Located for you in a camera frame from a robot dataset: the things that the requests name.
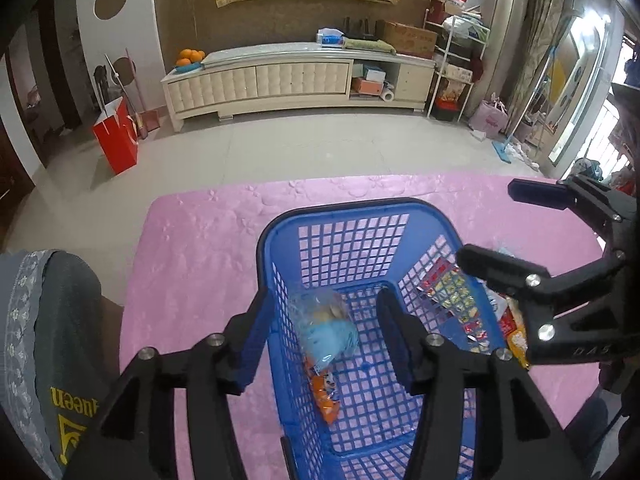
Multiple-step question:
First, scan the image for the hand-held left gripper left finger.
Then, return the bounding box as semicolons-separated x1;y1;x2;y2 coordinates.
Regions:
65;287;278;480

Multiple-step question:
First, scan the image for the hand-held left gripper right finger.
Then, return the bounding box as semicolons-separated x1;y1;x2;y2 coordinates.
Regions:
376;287;593;480

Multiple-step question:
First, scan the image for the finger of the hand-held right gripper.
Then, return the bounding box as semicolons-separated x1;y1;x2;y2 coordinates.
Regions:
456;244;626;362
507;175;626;241

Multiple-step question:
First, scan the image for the light blue snack packet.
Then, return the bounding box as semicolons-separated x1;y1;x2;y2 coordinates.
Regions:
290;292;361;366

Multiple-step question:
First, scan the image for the orange snack packet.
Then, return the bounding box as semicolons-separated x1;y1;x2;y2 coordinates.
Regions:
306;355;343;426

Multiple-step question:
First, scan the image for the blue plastic basket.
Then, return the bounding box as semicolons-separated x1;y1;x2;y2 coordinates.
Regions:
256;198;508;480

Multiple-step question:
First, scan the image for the blue flat mop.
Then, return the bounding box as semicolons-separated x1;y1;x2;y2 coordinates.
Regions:
492;45;556;163

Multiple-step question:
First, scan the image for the colourful printed snack packet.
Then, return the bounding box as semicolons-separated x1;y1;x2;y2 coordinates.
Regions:
417;257;506;356

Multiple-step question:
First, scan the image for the pink bag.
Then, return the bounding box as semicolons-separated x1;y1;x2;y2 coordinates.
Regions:
468;100;508;141

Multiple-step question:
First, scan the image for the pink embossed tablecloth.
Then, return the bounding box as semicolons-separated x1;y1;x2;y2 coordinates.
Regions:
120;172;606;480

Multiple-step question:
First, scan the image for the arched standing mirror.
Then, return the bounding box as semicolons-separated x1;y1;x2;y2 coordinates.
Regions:
547;15;611;166

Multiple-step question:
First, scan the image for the white metal rack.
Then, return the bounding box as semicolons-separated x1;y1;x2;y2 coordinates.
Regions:
425;7;491;121

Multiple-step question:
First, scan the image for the white standing air conditioner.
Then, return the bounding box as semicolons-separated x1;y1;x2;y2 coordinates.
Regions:
492;0;536;131

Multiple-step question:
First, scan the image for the orange box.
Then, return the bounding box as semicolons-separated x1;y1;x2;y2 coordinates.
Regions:
351;77;385;96

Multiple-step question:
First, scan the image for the brown cardboard box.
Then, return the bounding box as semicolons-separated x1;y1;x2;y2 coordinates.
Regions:
376;21;438;59

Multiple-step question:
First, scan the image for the green cushion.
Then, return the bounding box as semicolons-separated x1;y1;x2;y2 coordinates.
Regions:
342;37;397;55

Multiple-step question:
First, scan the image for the red paper bag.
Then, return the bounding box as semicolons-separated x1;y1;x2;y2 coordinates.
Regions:
92;97;140;176

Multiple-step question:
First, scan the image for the black router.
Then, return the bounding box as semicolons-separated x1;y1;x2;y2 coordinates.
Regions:
342;17;378;41

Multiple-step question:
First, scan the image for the broom with dustpan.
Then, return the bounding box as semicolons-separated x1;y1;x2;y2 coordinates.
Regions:
125;47;161;138

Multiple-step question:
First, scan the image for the cream TV cabinet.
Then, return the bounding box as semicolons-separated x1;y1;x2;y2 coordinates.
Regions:
161;42;437;133

